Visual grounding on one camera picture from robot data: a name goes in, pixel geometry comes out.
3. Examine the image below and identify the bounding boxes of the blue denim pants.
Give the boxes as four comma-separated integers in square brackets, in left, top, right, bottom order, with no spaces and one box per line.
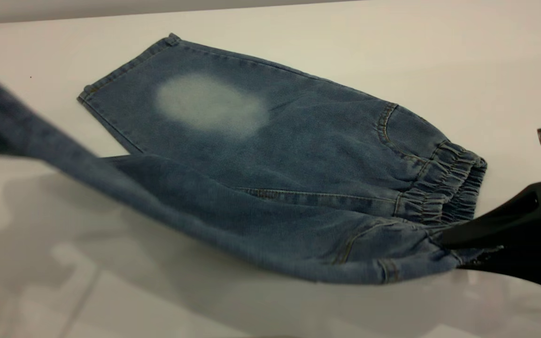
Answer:
[0,33,488,285]

